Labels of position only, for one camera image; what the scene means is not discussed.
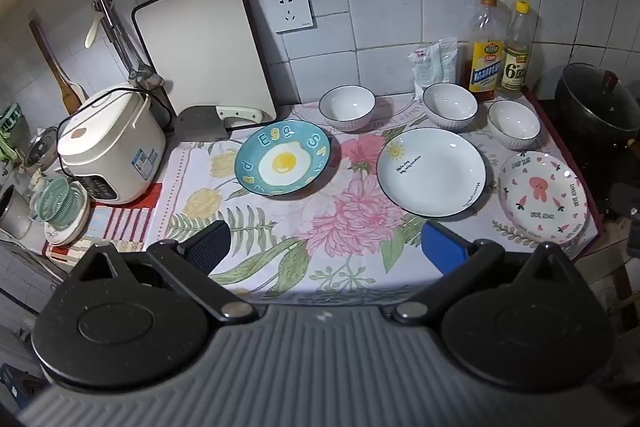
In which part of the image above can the blue fried egg plate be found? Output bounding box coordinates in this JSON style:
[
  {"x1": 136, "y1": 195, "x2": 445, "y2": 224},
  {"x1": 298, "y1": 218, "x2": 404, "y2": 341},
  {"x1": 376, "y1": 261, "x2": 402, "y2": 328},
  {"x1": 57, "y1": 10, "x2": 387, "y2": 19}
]
[{"x1": 234, "y1": 119, "x2": 332, "y2": 196}]

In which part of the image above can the wooden spatula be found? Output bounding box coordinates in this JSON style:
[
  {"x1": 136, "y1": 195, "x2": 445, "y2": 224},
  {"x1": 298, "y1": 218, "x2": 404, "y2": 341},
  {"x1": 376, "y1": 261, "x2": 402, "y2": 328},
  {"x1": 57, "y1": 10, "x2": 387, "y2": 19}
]
[{"x1": 28, "y1": 21, "x2": 83, "y2": 115}]

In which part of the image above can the grey cup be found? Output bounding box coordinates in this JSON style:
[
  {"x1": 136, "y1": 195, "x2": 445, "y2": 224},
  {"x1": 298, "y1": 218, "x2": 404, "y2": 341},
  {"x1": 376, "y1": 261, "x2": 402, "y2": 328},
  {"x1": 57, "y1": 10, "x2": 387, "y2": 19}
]
[{"x1": 0, "y1": 187, "x2": 33, "y2": 240}]

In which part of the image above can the cooking wine bottle yellow label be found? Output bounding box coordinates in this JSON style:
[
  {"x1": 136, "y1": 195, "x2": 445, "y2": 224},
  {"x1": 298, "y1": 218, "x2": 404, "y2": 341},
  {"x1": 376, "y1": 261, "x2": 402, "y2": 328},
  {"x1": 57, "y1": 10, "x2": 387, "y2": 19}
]
[{"x1": 467, "y1": 0, "x2": 506, "y2": 102}]

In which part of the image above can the white ribbed bowl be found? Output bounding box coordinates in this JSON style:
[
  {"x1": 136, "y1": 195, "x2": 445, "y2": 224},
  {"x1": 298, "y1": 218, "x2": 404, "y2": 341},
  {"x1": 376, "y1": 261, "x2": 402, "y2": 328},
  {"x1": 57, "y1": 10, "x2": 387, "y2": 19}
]
[
  {"x1": 422, "y1": 83, "x2": 480, "y2": 128},
  {"x1": 318, "y1": 85, "x2": 377, "y2": 131},
  {"x1": 487, "y1": 100, "x2": 542, "y2": 150}
]

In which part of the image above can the white rice spoon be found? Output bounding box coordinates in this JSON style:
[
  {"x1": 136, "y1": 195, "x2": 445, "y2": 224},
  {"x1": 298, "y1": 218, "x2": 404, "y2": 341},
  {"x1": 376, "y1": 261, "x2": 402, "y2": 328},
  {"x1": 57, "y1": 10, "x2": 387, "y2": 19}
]
[{"x1": 85, "y1": 2, "x2": 103, "y2": 48}]

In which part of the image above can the small white dish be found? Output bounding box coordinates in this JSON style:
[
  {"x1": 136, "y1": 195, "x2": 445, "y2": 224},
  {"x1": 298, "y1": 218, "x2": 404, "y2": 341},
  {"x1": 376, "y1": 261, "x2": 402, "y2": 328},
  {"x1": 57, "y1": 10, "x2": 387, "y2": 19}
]
[{"x1": 44, "y1": 219, "x2": 81, "y2": 247}]

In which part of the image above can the white packet with red label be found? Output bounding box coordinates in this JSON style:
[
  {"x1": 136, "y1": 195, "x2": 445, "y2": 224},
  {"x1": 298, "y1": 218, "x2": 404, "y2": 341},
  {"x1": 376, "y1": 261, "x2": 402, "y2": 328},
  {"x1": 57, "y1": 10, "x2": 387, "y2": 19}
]
[{"x1": 410, "y1": 46, "x2": 442, "y2": 94}]

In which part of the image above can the pink rabbit print plate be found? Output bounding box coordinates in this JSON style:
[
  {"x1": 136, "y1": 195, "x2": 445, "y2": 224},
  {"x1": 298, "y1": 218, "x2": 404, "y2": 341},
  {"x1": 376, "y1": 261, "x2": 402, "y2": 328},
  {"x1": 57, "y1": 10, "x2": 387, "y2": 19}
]
[{"x1": 496, "y1": 151, "x2": 589, "y2": 244}]

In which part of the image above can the green plastic strainer basket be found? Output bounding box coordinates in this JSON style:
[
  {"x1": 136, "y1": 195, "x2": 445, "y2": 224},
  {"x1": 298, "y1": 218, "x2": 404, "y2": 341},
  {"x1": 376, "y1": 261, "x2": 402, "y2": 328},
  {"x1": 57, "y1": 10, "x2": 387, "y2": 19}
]
[{"x1": 39, "y1": 177, "x2": 91, "y2": 230}]

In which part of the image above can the cleaver with white handle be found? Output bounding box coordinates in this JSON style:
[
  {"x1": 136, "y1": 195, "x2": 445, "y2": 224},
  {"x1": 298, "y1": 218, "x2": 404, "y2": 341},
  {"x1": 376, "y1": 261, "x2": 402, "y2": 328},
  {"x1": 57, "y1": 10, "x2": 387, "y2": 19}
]
[{"x1": 175, "y1": 104, "x2": 268, "y2": 140}]

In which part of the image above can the clear vinegar bottle yellow cap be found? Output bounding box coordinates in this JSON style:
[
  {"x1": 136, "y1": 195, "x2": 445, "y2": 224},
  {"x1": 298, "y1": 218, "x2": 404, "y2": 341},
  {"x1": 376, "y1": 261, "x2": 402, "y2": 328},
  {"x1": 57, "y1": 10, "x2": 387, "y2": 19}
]
[{"x1": 501, "y1": 0, "x2": 532, "y2": 90}]

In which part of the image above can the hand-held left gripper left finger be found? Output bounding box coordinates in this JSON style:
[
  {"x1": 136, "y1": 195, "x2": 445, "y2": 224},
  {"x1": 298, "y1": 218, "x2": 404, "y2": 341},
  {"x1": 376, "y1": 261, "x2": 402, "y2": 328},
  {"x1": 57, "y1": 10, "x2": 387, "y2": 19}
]
[{"x1": 67, "y1": 221, "x2": 259, "y2": 323}]

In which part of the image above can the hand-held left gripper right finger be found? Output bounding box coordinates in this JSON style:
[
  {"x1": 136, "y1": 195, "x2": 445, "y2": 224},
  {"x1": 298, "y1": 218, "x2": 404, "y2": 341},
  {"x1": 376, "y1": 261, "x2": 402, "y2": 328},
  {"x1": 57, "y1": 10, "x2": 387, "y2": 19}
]
[{"x1": 392, "y1": 221, "x2": 577, "y2": 323}]

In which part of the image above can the floral tablecloth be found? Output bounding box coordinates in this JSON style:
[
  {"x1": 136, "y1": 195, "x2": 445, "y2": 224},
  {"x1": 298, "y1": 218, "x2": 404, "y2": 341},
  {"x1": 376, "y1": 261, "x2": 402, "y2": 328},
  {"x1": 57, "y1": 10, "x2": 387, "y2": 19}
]
[{"x1": 145, "y1": 92, "x2": 601, "y2": 305}]

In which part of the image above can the white wall socket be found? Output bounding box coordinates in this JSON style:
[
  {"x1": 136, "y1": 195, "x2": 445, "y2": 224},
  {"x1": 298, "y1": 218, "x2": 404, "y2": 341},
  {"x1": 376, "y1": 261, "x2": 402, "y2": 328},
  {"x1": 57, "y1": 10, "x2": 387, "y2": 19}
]
[{"x1": 263, "y1": 0, "x2": 316, "y2": 34}]

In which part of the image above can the red striped cloth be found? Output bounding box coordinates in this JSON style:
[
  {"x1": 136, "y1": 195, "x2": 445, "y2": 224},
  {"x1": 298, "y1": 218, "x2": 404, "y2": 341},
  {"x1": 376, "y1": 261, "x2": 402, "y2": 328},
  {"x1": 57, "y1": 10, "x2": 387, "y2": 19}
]
[{"x1": 42, "y1": 194, "x2": 163, "y2": 258}]

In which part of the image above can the black wok with glass lid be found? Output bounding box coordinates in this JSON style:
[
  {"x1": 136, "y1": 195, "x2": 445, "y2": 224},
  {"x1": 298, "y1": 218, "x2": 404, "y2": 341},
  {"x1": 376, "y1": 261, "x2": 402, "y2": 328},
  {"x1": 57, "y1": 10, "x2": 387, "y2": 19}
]
[{"x1": 555, "y1": 63, "x2": 640, "y2": 152}]

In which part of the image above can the white rice cooker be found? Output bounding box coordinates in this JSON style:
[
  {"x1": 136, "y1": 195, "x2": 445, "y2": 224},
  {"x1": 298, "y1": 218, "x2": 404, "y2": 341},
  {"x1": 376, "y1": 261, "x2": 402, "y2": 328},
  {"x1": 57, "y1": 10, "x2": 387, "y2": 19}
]
[{"x1": 56, "y1": 86, "x2": 167, "y2": 206}]

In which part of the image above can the metal ladle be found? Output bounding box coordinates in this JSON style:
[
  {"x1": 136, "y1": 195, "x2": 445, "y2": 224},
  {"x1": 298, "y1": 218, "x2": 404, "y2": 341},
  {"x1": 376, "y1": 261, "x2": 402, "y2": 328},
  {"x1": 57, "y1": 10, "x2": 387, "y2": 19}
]
[{"x1": 92, "y1": 0, "x2": 166, "y2": 88}]

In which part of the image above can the plain white packet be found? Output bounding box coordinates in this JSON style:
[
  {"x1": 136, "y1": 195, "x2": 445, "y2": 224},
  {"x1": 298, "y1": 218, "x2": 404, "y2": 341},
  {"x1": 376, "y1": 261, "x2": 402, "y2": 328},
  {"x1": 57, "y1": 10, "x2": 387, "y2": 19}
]
[{"x1": 436, "y1": 38, "x2": 460, "y2": 85}]

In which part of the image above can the metal pot lid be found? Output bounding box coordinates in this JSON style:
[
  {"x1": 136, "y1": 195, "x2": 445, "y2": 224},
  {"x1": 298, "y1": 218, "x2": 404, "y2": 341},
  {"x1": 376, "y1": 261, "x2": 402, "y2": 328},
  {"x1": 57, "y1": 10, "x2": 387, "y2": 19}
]
[{"x1": 24, "y1": 127, "x2": 58, "y2": 168}]

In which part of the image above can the white plate with sun print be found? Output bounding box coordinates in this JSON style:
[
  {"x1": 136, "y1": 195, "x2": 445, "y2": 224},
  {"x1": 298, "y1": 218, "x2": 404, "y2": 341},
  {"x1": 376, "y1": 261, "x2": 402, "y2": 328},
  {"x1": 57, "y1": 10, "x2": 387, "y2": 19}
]
[{"x1": 376, "y1": 127, "x2": 487, "y2": 217}]

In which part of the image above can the white cutting board dark rim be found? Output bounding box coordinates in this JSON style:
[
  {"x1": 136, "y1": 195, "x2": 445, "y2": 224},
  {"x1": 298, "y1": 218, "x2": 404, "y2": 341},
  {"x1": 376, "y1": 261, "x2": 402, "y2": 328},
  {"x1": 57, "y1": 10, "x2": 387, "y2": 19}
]
[{"x1": 131, "y1": 0, "x2": 278, "y2": 128}]

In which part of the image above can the green plastic rack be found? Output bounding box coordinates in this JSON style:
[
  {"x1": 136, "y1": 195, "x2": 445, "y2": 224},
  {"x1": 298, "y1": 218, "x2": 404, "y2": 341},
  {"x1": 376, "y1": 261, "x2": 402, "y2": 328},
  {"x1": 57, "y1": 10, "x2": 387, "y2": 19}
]
[{"x1": 0, "y1": 103, "x2": 27, "y2": 160}]

